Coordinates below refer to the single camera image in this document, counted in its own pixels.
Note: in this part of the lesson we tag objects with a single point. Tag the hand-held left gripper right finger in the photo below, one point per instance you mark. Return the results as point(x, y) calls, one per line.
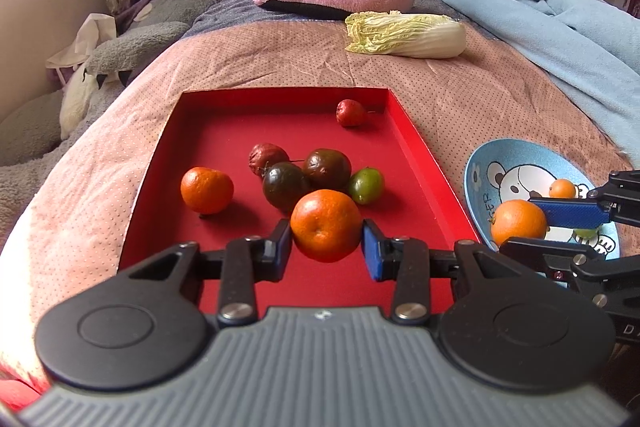
point(371, 253)

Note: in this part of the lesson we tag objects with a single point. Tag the napa cabbage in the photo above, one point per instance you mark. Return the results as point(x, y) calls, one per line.
point(410, 37)

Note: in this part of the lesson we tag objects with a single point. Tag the small bright red fruit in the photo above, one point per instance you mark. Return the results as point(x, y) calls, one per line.
point(350, 113)

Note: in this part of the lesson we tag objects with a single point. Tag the dark brown tomato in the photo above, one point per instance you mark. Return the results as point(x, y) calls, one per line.
point(327, 167)
point(285, 187)

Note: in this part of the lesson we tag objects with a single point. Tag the small green fruit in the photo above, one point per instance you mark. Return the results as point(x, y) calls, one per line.
point(367, 187)
point(585, 233)

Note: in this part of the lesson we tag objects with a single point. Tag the grey blue bedsheet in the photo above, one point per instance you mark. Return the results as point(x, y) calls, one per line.
point(225, 14)

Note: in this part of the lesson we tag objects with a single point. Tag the blue bear print plate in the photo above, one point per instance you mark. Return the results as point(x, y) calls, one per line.
point(480, 187)

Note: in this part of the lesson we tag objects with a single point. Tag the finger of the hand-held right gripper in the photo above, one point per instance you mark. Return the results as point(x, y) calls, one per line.
point(565, 212)
point(530, 252)

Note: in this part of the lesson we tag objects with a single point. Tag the light blue blanket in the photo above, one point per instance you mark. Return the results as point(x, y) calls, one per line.
point(540, 7)

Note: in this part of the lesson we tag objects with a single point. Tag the dark red wrinkled fruit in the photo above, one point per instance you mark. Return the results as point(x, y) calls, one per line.
point(265, 157)

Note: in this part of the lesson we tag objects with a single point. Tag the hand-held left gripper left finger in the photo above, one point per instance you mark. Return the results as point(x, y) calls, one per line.
point(286, 248)

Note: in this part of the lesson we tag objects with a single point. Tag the red cardboard box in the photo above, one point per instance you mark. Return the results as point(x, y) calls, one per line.
point(220, 142)

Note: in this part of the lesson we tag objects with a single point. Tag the grey plush toy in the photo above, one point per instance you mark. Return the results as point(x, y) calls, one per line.
point(165, 7)

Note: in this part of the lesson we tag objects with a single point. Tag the tiny orange tangerine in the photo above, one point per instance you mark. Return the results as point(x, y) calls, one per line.
point(562, 188)

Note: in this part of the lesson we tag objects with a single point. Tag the pink dotted bedspread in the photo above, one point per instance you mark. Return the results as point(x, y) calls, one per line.
point(300, 67)

